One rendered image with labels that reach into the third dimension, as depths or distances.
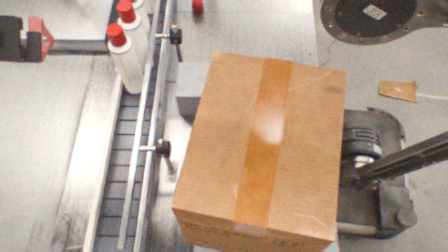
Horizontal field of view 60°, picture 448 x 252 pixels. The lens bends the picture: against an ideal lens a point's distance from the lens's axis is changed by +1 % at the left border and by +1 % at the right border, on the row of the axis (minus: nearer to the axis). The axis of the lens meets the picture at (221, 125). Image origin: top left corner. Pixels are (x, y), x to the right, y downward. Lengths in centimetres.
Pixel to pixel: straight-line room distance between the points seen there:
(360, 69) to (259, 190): 166
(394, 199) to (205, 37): 92
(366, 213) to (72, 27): 118
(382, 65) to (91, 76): 158
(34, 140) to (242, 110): 58
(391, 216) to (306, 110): 95
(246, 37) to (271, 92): 47
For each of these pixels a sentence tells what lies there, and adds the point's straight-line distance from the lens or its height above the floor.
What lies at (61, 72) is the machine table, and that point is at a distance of 114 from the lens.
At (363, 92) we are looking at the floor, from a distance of 211.
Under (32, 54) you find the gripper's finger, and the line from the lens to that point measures 66.
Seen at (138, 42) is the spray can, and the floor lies 99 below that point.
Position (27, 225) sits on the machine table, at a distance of 98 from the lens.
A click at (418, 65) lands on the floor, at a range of 231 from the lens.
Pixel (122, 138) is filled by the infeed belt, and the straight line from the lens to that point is 92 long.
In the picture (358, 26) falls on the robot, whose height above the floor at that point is 109.
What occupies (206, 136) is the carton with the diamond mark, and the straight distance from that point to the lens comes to 62.
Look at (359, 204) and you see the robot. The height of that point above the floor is 24.
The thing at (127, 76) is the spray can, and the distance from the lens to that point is 91.
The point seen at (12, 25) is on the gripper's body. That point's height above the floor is 126.
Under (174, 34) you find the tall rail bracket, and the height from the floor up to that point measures 97.
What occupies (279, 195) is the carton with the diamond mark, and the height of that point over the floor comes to 112.
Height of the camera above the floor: 168
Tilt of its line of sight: 62 degrees down
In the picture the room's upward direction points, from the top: 2 degrees counter-clockwise
